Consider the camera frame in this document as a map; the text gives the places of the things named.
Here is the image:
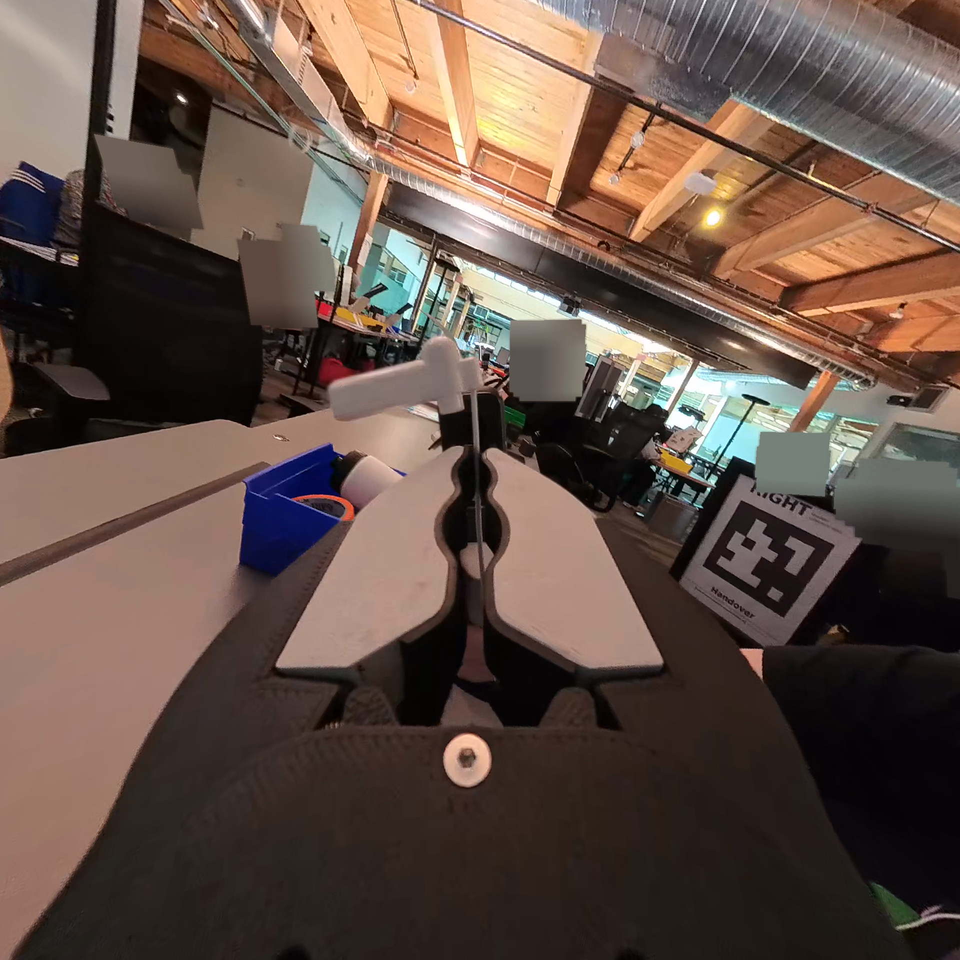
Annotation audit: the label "foil wrapped air duct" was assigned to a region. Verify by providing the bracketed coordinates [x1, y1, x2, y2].
[221, 0, 376, 170]

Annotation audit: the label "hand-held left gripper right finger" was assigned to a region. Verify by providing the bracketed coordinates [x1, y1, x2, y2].
[481, 446, 666, 673]

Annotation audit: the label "white bottle with black cap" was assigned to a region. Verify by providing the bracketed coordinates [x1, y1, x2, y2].
[332, 450, 406, 511]

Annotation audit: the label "large silver spiral duct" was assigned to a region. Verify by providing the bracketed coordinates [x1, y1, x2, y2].
[596, 0, 960, 205]

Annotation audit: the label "black floor lamp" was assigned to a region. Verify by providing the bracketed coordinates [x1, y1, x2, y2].
[716, 391, 771, 489]

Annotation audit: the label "blue plastic bin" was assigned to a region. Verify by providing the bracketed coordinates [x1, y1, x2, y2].
[240, 442, 410, 577]

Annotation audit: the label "black mesh office chair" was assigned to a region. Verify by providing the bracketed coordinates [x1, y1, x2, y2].
[81, 201, 264, 429]

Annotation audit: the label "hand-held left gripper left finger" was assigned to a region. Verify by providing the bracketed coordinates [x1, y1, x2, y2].
[274, 446, 472, 672]

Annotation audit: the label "orange tape roll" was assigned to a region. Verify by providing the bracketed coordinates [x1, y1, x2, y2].
[291, 493, 356, 522]

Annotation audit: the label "person's colourful printed pants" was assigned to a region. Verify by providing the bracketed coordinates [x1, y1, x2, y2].
[866, 881, 960, 960]

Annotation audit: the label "grey metal trash can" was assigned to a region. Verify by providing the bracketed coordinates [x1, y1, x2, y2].
[645, 491, 702, 545]

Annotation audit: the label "framed black white marker sign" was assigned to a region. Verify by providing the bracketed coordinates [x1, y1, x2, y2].
[669, 472, 864, 648]

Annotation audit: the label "blue jacket with white stripes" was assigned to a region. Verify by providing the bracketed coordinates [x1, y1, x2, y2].
[0, 161, 65, 301]

